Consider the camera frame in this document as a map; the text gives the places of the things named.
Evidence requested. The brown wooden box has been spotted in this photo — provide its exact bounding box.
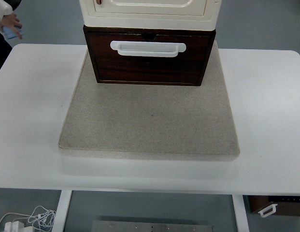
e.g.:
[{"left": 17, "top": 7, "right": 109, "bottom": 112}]
[{"left": 247, "top": 195, "right": 300, "bottom": 217}]

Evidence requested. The white handle on brown box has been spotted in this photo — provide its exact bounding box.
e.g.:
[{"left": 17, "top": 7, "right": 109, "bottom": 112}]
[{"left": 257, "top": 203, "right": 278, "bottom": 218}]

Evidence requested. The person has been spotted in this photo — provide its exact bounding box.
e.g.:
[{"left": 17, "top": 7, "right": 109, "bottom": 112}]
[{"left": 0, "top": 29, "right": 13, "bottom": 77}]

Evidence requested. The person's hand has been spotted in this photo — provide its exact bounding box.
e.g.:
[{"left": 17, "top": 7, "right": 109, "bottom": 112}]
[{"left": 0, "top": 13, "right": 24, "bottom": 40}]

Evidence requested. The white table leg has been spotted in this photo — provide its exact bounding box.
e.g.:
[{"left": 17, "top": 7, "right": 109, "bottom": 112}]
[
  {"left": 231, "top": 194, "right": 250, "bottom": 232},
  {"left": 52, "top": 190, "right": 72, "bottom": 232}
]

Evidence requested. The white cable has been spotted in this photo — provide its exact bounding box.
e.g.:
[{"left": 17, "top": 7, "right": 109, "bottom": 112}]
[{"left": 0, "top": 205, "right": 57, "bottom": 232}]

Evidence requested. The white drawer handle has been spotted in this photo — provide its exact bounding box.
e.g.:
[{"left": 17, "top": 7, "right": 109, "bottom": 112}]
[{"left": 110, "top": 40, "right": 187, "bottom": 58}]

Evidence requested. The cream cabinet door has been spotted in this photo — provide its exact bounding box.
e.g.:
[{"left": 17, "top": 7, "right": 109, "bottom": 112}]
[{"left": 93, "top": 0, "right": 208, "bottom": 17}]

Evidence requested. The grey felt mat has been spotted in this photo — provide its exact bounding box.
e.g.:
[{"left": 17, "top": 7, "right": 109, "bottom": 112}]
[{"left": 58, "top": 40, "right": 241, "bottom": 162}]

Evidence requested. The black control panel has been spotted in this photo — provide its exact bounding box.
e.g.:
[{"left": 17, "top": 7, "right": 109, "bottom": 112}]
[{"left": 268, "top": 195, "right": 300, "bottom": 203}]

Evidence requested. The white power adapter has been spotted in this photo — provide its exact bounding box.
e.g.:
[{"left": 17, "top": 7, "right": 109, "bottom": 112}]
[{"left": 4, "top": 221, "right": 26, "bottom": 232}]

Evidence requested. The dark brown drawer housing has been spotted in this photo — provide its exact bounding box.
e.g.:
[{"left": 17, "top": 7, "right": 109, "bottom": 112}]
[{"left": 82, "top": 25, "right": 216, "bottom": 87}]

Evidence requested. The blue cloth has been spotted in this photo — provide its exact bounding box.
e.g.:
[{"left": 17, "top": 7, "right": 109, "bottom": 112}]
[{"left": 2, "top": 24, "right": 24, "bottom": 41}]

